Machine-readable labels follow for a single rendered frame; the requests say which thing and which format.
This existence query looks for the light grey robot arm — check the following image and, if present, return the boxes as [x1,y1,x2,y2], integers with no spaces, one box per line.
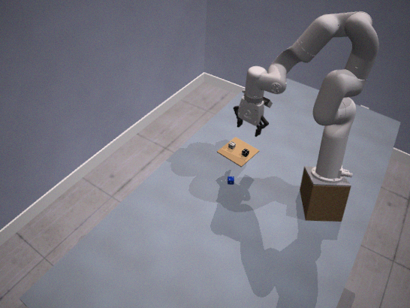
[242,11,379,183]

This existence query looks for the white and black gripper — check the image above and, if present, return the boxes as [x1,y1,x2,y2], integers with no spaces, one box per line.
[234,96,269,137]

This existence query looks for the tan flat mat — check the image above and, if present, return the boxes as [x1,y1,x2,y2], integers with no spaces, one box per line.
[217,137,259,167]

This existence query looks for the white die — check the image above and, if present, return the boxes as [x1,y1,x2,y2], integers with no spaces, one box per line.
[228,141,236,149]

